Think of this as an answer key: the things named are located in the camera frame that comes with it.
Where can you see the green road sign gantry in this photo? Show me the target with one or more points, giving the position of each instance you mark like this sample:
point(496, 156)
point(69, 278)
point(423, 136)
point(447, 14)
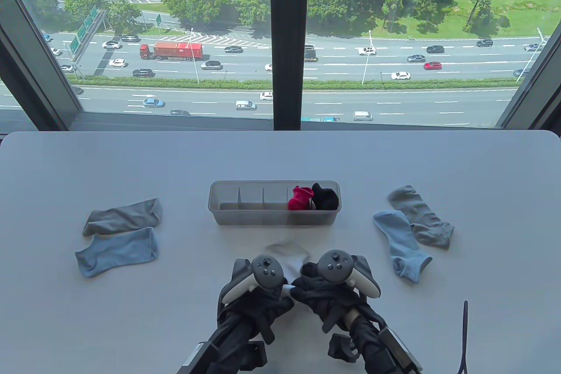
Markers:
point(83, 30)

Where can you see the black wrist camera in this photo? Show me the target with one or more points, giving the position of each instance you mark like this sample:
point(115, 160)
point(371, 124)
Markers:
point(256, 354)
point(342, 347)

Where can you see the person's right hand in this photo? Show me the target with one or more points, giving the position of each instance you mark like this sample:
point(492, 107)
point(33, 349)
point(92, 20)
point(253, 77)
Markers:
point(333, 299)

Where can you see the grey hand controller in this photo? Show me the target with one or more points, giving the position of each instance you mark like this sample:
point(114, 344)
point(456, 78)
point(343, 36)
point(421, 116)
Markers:
point(335, 266)
point(268, 272)

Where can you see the grey sock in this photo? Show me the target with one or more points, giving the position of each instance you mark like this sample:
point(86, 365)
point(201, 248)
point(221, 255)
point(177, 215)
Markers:
point(416, 211)
point(122, 216)

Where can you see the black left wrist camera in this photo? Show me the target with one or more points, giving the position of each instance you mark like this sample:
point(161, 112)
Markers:
point(256, 354)

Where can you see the dark window frame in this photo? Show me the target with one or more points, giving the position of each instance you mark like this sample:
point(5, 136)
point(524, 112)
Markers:
point(287, 40)

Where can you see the light blue sock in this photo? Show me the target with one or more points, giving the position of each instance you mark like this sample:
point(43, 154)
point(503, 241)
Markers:
point(401, 247)
point(116, 251)

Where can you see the person's left hand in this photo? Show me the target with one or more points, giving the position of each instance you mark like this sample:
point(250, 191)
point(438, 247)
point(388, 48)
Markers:
point(254, 308)

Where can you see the black right forearm module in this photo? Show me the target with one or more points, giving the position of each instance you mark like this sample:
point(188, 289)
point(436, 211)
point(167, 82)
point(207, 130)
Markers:
point(401, 350)

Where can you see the black sock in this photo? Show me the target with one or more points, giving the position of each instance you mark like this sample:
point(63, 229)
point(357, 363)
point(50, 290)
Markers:
point(329, 203)
point(322, 192)

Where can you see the black left forearm module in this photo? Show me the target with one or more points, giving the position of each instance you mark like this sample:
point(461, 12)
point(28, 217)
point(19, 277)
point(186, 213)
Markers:
point(197, 358)

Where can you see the clear plastic divided organizer box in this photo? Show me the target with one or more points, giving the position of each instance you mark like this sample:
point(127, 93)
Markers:
point(254, 216)

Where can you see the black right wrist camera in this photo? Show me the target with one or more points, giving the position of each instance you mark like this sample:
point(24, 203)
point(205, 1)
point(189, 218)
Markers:
point(342, 347)

